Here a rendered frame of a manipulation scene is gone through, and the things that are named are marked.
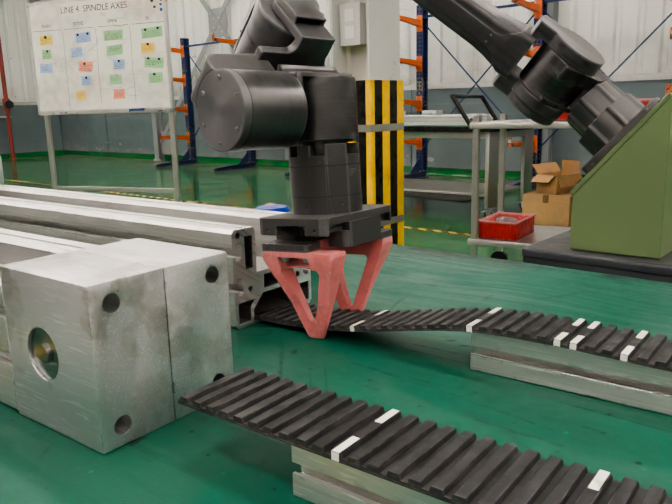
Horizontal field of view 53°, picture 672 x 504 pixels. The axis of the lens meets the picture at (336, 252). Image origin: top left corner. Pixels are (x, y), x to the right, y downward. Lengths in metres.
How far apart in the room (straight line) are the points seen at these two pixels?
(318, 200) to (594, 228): 0.45
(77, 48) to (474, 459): 6.51
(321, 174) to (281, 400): 0.21
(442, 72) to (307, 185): 8.89
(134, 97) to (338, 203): 5.86
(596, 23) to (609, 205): 7.68
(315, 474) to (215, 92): 0.27
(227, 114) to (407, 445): 0.26
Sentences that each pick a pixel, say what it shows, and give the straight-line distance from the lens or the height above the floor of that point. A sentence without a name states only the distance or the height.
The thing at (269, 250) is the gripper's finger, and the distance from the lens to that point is 0.53.
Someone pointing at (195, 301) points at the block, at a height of 0.85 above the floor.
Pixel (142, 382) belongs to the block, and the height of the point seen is 0.81.
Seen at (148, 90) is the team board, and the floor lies 1.14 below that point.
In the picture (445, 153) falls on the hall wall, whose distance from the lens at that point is 9.33.
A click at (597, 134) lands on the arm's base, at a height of 0.92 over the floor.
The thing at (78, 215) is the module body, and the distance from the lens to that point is 0.73.
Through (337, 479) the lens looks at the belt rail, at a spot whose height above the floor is 0.79.
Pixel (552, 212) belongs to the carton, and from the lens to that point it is 5.55.
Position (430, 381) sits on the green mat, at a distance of 0.46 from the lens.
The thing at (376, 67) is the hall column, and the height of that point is 1.17.
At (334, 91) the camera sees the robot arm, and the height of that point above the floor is 0.97.
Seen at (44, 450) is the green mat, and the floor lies 0.78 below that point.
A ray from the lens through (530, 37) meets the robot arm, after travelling 0.92.
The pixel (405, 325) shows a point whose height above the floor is 0.81.
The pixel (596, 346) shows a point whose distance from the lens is 0.44.
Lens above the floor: 0.96
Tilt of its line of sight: 12 degrees down
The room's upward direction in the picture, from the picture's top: 1 degrees counter-clockwise
